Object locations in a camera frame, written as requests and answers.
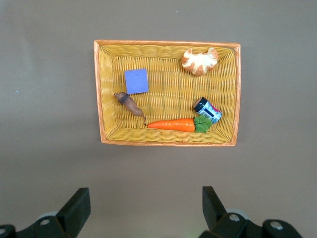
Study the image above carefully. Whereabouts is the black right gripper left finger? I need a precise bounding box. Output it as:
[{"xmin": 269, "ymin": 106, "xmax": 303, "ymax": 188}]
[{"xmin": 55, "ymin": 187, "xmax": 92, "ymax": 238}]

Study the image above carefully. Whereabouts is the yellow wicker tray orange rim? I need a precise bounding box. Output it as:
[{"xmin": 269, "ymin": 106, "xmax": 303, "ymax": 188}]
[{"xmin": 93, "ymin": 39, "xmax": 242, "ymax": 147}]

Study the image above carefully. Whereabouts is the toy croissant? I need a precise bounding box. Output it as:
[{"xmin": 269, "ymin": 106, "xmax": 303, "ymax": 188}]
[{"xmin": 181, "ymin": 47, "xmax": 219, "ymax": 77}]

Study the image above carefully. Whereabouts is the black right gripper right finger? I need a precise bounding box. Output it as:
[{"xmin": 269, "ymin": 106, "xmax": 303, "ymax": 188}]
[{"xmin": 202, "ymin": 185, "xmax": 228, "ymax": 233}]

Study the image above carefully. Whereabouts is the brown toy root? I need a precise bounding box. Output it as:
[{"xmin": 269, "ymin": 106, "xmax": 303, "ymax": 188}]
[{"xmin": 114, "ymin": 92, "xmax": 147, "ymax": 126}]

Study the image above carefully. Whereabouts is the brown table cover sheet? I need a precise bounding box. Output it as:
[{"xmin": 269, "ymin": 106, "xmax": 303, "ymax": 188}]
[{"xmin": 0, "ymin": 0, "xmax": 317, "ymax": 238}]

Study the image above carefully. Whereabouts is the purple cube block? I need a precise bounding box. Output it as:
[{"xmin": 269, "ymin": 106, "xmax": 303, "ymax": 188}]
[{"xmin": 124, "ymin": 68, "xmax": 150, "ymax": 95}]

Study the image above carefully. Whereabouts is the orange toy carrot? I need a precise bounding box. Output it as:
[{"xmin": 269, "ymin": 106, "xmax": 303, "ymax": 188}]
[{"xmin": 147, "ymin": 114, "xmax": 213, "ymax": 134}]

